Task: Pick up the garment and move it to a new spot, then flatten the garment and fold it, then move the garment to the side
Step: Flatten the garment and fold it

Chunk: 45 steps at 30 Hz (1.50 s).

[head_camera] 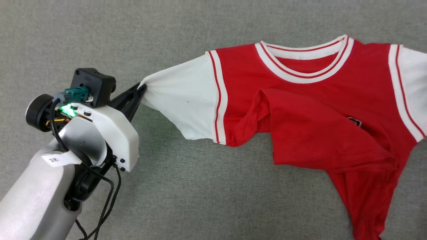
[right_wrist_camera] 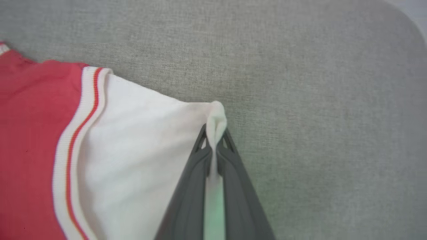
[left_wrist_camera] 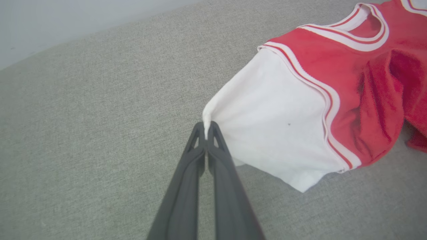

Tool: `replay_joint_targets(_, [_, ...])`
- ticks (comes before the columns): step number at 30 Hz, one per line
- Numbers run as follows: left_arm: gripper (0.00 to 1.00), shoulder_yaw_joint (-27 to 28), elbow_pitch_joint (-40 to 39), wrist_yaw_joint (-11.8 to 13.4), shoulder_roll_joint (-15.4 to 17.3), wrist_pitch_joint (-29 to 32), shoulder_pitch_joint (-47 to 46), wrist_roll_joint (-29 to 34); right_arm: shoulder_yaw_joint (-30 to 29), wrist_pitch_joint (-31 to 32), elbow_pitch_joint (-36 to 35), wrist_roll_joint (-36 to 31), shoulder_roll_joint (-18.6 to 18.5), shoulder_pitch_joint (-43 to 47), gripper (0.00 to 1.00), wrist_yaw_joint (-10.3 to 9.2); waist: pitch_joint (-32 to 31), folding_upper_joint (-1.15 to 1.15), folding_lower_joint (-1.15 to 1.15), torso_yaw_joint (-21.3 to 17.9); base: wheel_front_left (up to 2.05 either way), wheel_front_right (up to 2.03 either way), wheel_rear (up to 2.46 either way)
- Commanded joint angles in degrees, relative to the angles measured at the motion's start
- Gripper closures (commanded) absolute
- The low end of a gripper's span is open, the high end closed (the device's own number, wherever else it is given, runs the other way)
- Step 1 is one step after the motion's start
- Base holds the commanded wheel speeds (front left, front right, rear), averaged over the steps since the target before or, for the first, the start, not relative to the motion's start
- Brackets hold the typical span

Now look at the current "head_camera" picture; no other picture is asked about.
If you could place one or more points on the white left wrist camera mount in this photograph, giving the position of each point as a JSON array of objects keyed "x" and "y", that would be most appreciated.
[{"x": 116, "y": 140}]

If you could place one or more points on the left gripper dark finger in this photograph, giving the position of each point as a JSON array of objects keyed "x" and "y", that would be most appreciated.
[
  {"x": 128, "y": 93},
  {"x": 135, "y": 105}
]

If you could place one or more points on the red and white jersey shirt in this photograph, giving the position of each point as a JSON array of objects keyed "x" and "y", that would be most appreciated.
[{"x": 300, "y": 133}]

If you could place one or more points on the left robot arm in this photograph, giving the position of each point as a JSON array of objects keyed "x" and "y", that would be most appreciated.
[{"x": 30, "y": 200}]

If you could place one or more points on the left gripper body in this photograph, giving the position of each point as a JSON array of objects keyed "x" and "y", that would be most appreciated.
[{"x": 38, "y": 113}]

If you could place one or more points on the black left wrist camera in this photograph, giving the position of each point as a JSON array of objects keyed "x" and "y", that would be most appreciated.
[{"x": 96, "y": 83}]

